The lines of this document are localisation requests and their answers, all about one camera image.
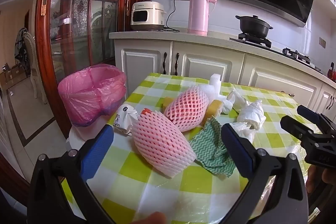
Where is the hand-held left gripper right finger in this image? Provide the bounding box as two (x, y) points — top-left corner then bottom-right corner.
(220, 123), (310, 224)

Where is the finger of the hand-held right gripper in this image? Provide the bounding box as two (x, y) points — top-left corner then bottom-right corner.
(280, 115), (317, 141)
(297, 105), (336, 135)

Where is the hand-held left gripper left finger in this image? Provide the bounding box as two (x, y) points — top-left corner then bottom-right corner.
(28, 124), (116, 224)

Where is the white tissue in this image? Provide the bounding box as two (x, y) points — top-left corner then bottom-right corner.
(230, 121), (256, 145)
(220, 90), (249, 115)
(236, 100), (266, 130)

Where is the green wavy striped cloth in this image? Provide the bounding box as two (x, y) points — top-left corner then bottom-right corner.
(189, 117), (236, 178)

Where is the white printed paper bag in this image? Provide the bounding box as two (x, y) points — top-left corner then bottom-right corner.
(113, 104), (141, 136)

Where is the yellow sponge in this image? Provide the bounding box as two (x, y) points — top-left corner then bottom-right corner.
(201, 99), (224, 127)

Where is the pink plastic bag lined bin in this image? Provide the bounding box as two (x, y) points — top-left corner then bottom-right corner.
(58, 64), (127, 128)

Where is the pink foam fruit net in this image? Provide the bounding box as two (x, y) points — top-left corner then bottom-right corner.
(164, 90), (211, 133)
(131, 108), (196, 179)

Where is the white L-shaped foam piece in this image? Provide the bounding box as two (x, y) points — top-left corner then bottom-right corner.
(199, 73), (223, 102)

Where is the person's right hand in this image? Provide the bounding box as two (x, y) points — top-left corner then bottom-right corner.
(306, 164), (336, 194)

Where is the person's left hand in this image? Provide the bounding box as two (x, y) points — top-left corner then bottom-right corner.
(131, 211), (168, 224)

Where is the white round stool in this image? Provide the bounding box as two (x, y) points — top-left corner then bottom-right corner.
(66, 119), (107, 159)

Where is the red kettle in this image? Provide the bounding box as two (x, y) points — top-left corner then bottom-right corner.
(327, 62), (336, 81)

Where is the green checkered tablecloth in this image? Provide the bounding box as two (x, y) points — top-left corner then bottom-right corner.
(62, 72), (324, 224)

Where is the black gas stove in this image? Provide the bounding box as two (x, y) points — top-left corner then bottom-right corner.
(229, 32), (311, 65)

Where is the white kitchen cabinet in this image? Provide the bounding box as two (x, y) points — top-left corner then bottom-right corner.
(109, 30), (336, 135)

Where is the black cooking pot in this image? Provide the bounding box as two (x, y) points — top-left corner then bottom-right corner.
(235, 15), (274, 38)

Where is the white dining chair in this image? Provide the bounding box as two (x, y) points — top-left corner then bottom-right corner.
(22, 31), (49, 104)

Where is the cardboard box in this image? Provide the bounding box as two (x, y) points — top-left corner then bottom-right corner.
(0, 63), (23, 84)

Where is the dark cloth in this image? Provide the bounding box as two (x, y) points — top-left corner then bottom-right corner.
(14, 28), (30, 62)

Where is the red wooden glass door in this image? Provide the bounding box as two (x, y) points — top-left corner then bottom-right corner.
(0, 0), (153, 201)

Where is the white rice cooker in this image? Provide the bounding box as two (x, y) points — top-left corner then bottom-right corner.
(131, 0), (167, 31)

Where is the pink thermos flask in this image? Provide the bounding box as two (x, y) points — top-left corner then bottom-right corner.
(187, 0), (218, 36)

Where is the black power cord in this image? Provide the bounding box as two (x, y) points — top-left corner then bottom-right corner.
(162, 0), (180, 32)

